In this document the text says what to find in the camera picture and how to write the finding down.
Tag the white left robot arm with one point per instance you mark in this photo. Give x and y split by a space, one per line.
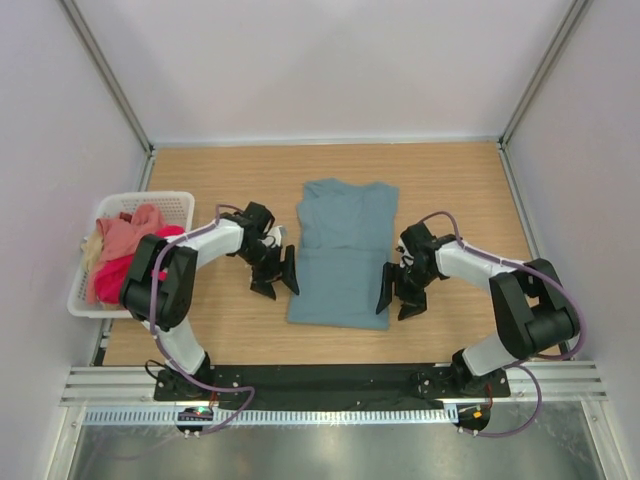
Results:
158 287

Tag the left black camera box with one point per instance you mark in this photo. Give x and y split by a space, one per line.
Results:
256 220

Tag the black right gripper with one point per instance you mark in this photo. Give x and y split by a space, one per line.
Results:
414 303

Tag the white slotted cable duct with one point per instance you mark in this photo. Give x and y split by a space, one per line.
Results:
183 415

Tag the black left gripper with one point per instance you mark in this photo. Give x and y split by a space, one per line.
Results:
262 280

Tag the cream t shirt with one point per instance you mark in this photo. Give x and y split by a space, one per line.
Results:
92 249

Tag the blue-grey t shirt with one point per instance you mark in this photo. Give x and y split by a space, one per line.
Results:
347 235

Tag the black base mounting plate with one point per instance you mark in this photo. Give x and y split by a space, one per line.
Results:
329 386

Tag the right aluminium frame post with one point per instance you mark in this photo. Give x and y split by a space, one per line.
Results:
560 39

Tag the aluminium frame post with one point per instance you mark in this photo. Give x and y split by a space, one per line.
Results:
560 39
90 44

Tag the red t shirt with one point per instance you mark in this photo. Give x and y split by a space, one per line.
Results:
106 278

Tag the salmon pink t shirt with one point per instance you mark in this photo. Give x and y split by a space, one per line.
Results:
121 237

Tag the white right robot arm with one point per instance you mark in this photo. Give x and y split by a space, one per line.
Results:
532 311

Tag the white plastic laundry basket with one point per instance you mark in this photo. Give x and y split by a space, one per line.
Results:
177 208

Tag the right black camera box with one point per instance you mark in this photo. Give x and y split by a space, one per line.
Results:
417 241

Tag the black camera box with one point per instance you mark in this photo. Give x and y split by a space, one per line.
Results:
417 241
256 220

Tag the left aluminium frame post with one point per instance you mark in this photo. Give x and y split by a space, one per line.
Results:
90 44

